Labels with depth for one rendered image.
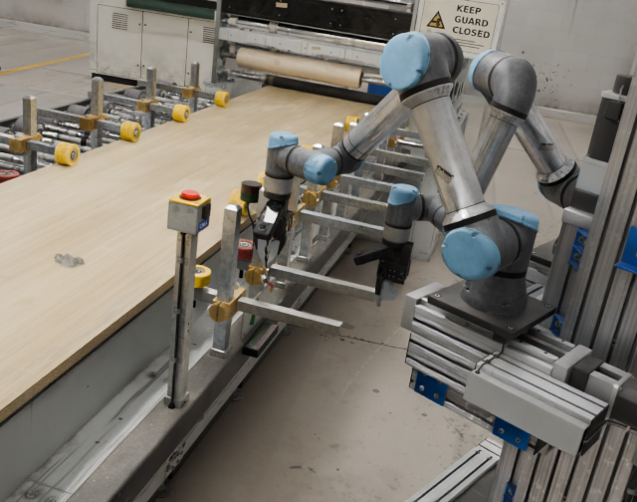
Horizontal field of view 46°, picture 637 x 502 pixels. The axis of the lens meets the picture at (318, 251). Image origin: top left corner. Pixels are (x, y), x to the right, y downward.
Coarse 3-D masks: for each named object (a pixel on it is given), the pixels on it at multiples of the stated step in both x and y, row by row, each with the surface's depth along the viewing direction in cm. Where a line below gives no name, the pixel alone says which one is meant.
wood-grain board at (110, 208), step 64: (192, 128) 347; (256, 128) 363; (320, 128) 381; (0, 192) 239; (64, 192) 246; (128, 192) 255; (0, 256) 196; (128, 256) 206; (0, 320) 166; (64, 320) 170; (128, 320) 179; (0, 384) 144
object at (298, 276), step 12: (240, 264) 225; (276, 264) 225; (276, 276) 223; (288, 276) 222; (300, 276) 220; (312, 276) 220; (324, 276) 221; (324, 288) 219; (336, 288) 218; (348, 288) 217; (360, 288) 216; (372, 288) 218; (372, 300) 216
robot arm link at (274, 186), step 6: (264, 180) 193; (270, 180) 190; (276, 180) 190; (282, 180) 190; (288, 180) 190; (264, 186) 193; (270, 186) 191; (276, 186) 190; (282, 186) 190; (288, 186) 191; (270, 192) 191; (276, 192) 191; (282, 192) 191; (288, 192) 192
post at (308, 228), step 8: (320, 144) 254; (312, 184) 259; (312, 208) 262; (304, 224) 265; (312, 224) 264; (304, 232) 266; (312, 232) 267; (304, 240) 267; (312, 240) 269; (304, 248) 268; (304, 256) 269
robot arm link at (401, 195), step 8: (400, 184) 205; (392, 192) 203; (400, 192) 201; (408, 192) 201; (416, 192) 202; (392, 200) 203; (400, 200) 202; (408, 200) 202; (416, 200) 204; (392, 208) 203; (400, 208) 202; (408, 208) 203; (416, 208) 203; (392, 216) 204; (400, 216) 203; (408, 216) 204; (416, 216) 205; (392, 224) 205; (400, 224) 204; (408, 224) 205
